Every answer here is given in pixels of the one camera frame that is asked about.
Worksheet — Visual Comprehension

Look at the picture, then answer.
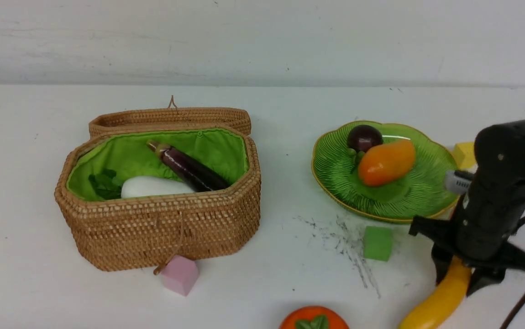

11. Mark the orange toy persimmon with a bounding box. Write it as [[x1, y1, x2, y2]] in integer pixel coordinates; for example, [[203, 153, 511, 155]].
[[279, 305, 349, 329]]

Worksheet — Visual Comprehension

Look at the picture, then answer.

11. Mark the woven wicker basket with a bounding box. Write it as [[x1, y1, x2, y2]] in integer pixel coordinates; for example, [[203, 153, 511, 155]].
[[54, 125, 261, 274]]

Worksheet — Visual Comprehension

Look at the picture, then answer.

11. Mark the green foam cube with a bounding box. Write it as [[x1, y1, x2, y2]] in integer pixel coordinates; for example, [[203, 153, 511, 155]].
[[363, 226, 393, 262]]

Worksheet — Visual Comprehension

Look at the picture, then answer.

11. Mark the purple toy eggplant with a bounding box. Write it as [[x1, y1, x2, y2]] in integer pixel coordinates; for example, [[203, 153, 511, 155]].
[[146, 140, 231, 192]]

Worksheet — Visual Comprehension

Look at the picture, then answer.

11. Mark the green glass plate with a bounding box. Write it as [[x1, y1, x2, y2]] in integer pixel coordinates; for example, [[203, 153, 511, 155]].
[[311, 120, 458, 223]]

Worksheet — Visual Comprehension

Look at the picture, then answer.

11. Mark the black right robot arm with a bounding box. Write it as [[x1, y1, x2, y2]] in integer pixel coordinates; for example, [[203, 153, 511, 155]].
[[409, 120, 525, 296]]

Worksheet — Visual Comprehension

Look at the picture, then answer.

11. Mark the yellow toy banana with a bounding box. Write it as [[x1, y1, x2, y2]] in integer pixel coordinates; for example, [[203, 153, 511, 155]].
[[398, 256, 472, 329]]

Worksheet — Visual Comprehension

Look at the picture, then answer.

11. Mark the yellow foam cube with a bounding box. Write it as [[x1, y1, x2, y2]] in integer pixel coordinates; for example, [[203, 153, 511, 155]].
[[451, 142, 477, 171]]

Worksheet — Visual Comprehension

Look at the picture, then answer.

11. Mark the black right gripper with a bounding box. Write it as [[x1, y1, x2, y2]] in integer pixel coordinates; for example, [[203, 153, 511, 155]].
[[409, 217, 525, 297]]

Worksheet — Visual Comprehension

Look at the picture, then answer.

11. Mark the orange toy mango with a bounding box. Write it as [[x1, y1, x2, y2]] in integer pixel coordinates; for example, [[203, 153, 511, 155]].
[[357, 139, 416, 187]]

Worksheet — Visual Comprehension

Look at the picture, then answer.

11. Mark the dark purple toy mangosteen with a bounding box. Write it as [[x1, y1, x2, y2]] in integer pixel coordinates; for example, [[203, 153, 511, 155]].
[[346, 125, 383, 165]]

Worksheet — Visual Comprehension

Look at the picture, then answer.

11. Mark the pink foam cube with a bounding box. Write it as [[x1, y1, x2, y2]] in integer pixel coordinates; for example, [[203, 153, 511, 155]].
[[160, 255, 200, 297]]

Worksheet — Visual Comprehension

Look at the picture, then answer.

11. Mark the woven wicker basket lid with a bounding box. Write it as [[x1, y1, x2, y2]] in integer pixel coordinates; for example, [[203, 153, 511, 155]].
[[89, 97, 252, 138]]

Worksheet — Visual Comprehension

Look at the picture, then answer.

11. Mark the white toy radish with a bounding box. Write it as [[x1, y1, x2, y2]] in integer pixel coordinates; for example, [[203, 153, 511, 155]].
[[89, 169, 194, 200]]

